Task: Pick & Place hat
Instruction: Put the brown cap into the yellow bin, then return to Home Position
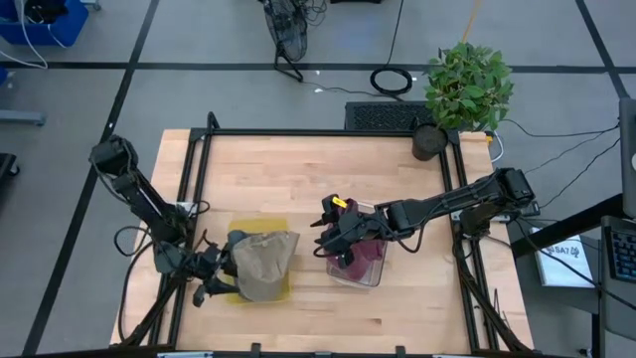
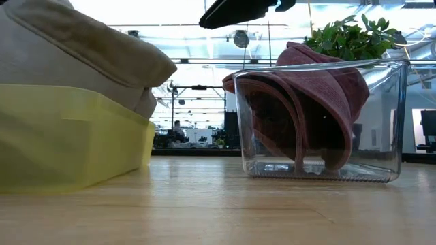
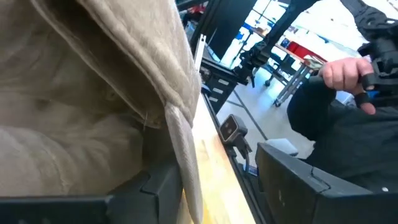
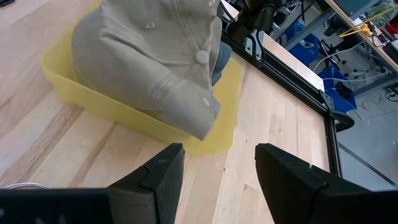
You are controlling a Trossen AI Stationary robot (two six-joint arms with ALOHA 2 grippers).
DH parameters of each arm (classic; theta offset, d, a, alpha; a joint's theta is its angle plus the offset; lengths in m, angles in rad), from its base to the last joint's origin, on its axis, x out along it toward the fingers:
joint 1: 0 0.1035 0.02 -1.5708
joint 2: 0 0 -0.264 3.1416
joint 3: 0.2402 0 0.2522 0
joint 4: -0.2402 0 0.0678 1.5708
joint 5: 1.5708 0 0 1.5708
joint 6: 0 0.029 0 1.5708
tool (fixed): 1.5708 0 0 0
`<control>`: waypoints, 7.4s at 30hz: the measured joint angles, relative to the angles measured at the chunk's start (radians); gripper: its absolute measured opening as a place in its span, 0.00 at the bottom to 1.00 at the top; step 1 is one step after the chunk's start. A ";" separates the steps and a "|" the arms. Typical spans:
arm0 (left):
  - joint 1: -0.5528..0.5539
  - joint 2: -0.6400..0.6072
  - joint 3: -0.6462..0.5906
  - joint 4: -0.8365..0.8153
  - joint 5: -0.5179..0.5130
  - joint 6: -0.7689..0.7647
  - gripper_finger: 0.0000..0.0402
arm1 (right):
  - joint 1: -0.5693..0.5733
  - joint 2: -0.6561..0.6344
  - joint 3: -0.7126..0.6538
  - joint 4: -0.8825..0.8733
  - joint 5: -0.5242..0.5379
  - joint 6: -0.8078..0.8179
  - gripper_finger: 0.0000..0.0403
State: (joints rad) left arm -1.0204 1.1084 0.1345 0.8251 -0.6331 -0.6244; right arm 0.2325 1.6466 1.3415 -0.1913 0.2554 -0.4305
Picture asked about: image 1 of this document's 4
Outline black aluminium rig frame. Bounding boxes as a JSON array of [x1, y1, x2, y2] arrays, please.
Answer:
[[109, 110, 536, 358]]

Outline yellow translucent plastic bin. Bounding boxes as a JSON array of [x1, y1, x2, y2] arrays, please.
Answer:
[[225, 216, 293, 305]]

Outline grey monitor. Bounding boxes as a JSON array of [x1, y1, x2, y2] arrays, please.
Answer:
[[617, 96, 636, 219]]

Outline maroon baseball cap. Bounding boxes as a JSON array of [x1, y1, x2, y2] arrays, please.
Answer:
[[342, 238, 389, 283]]

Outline green leafy plant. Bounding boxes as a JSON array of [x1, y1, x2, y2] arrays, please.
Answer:
[[423, 41, 516, 133]]

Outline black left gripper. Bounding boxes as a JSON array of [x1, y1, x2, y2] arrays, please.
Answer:
[[186, 242, 241, 308]]

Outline grey metal floor foot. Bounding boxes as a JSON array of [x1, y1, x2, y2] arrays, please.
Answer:
[[0, 109, 47, 127]]

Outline blue plastic storage bin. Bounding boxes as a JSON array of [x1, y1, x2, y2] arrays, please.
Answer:
[[0, 0, 90, 48]]

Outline clear plastic bin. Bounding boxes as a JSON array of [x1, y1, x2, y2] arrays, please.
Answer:
[[325, 201, 393, 289]]

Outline black keyboard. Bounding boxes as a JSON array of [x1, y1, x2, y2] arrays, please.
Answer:
[[344, 100, 434, 132], [599, 214, 636, 285]]

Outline black wire floor fan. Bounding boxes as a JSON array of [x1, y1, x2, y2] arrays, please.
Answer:
[[260, 0, 310, 84]]

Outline dark plant pot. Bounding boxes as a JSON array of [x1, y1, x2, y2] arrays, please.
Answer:
[[410, 122, 449, 163]]

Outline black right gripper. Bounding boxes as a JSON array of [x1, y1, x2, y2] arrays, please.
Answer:
[[309, 193, 394, 270]]

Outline black metal beam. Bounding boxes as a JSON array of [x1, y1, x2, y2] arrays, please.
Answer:
[[510, 192, 626, 259]]

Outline white printed booklet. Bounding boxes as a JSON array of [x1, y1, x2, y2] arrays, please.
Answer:
[[534, 227, 596, 288]]

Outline tan baseball cap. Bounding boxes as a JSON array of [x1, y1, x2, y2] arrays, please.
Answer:
[[230, 229, 302, 303]]

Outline coiled black cable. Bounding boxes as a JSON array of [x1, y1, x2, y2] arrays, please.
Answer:
[[369, 66, 414, 97]]

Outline grey-blue baseball cap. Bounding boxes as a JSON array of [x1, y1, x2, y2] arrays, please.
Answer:
[[226, 228, 252, 253]]

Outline yellow cable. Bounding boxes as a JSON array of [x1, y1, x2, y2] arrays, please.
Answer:
[[460, 0, 484, 45]]

